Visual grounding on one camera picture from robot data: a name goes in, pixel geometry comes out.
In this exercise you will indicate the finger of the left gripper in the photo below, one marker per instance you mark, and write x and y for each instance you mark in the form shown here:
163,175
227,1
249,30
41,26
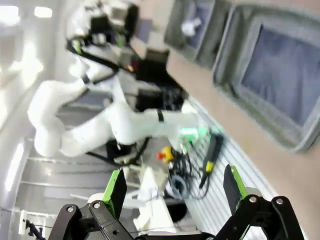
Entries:
120,40
77,47

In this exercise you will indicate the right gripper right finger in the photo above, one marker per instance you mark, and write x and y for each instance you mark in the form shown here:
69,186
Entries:
231,190

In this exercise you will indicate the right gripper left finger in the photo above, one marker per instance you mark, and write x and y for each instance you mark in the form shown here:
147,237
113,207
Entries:
117,190

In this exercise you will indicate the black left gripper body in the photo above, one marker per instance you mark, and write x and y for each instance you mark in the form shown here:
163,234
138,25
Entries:
101,27

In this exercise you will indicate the white tissue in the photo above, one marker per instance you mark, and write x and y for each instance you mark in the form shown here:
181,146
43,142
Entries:
191,26

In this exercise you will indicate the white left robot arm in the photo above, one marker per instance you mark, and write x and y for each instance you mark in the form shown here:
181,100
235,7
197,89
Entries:
87,135

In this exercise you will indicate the black yellow hand tool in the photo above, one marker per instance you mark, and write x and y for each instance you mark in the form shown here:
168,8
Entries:
212,155

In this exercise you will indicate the grey fabric basket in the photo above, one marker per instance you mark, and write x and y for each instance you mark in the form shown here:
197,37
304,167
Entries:
225,62
175,32

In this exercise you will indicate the black computer box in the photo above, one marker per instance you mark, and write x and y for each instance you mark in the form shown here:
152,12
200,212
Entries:
160,82

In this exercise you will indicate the yellow red emergency stop button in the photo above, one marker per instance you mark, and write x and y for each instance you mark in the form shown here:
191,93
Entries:
166,155

